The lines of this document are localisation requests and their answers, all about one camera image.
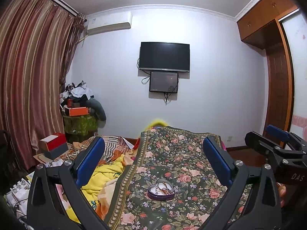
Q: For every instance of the striped pink curtain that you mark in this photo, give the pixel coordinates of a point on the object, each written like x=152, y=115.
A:
x=38, y=42

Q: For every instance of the purple heart-shaped jewelry box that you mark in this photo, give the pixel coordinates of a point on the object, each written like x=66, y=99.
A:
x=162, y=190

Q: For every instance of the striped patchwork quilt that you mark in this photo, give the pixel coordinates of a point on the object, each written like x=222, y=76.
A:
x=115, y=146

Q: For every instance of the dark floral bedspread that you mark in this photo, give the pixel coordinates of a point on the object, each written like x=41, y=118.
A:
x=176, y=156

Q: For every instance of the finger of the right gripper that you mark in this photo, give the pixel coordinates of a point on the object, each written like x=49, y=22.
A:
x=261, y=145
x=292, y=140

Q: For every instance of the right hand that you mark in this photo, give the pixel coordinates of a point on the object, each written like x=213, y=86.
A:
x=282, y=192

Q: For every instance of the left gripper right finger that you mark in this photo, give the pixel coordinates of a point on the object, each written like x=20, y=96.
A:
x=262, y=209

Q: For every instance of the white air conditioner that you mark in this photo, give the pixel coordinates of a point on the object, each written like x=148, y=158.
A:
x=108, y=23

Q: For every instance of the red and grey box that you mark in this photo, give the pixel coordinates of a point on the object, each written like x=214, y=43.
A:
x=54, y=145

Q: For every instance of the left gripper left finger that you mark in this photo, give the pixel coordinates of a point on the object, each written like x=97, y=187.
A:
x=45, y=209

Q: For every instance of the small wall monitor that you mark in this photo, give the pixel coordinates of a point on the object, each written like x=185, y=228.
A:
x=161, y=81

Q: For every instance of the black wall television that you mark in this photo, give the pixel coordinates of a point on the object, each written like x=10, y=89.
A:
x=164, y=56

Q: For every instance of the green cardboard box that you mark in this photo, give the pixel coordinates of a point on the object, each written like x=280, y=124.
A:
x=80, y=125

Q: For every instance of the orange shoe box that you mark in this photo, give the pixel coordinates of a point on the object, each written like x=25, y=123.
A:
x=76, y=111

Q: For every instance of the wooden overhead cabinet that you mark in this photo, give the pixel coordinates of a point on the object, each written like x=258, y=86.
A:
x=258, y=27

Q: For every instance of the brown wooden door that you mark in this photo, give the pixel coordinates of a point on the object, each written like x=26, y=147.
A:
x=280, y=78

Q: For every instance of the grey plush cushion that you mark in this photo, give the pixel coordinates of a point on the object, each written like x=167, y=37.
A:
x=97, y=107

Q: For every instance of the yellow blanket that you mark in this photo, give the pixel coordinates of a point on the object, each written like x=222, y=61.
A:
x=105, y=174

